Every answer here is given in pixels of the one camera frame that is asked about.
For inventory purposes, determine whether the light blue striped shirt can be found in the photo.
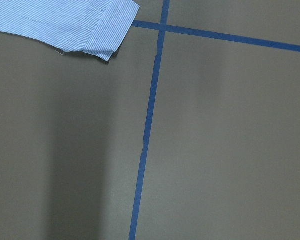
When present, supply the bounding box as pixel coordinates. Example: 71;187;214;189
0;0;140;61

